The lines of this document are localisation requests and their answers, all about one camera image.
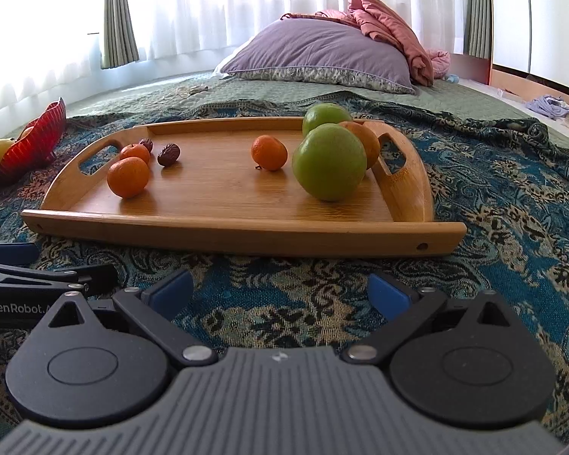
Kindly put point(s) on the pink duvet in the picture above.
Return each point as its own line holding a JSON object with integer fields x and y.
{"x": 389, "y": 23}

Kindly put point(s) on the small green apple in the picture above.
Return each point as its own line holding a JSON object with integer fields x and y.
{"x": 326, "y": 116}

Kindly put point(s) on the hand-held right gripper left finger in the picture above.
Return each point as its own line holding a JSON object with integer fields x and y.
{"x": 173, "y": 290}

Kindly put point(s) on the green quilt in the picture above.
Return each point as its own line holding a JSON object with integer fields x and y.
{"x": 275, "y": 92}

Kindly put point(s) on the purple pillow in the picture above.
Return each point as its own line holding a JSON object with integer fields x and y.
{"x": 322, "y": 52}

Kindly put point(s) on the large orange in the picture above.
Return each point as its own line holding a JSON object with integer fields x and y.
{"x": 367, "y": 144}

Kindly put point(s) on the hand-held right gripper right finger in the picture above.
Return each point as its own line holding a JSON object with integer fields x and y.
{"x": 388, "y": 291}

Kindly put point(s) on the wooden serving tray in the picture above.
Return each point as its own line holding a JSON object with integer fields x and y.
{"x": 227, "y": 199}

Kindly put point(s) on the purple cloth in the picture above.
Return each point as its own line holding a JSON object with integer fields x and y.
{"x": 547, "y": 106}

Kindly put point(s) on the tangerine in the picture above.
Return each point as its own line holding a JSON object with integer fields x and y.
{"x": 134, "y": 151}
{"x": 269, "y": 152}
{"x": 128, "y": 177}

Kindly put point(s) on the dried red date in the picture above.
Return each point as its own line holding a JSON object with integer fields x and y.
{"x": 169, "y": 155}
{"x": 146, "y": 144}

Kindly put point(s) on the white pillow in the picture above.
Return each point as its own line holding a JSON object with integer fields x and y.
{"x": 224, "y": 64}

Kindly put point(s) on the blue patterned blanket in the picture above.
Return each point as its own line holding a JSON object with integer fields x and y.
{"x": 493, "y": 208}

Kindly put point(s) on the large green apple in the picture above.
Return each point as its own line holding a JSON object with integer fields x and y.
{"x": 329, "y": 162}

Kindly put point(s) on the wooden bed frame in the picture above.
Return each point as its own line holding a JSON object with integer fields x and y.
{"x": 507, "y": 78}

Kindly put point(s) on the red glass bowl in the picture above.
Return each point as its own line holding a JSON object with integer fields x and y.
{"x": 33, "y": 144}

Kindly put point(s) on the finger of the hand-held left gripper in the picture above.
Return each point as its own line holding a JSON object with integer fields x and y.
{"x": 9, "y": 252}
{"x": 76, "y": 277}

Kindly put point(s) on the grey-green curtain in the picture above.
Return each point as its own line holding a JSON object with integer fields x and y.
{"x": 118, "y": 14}
{"x": 478, "y": 9}

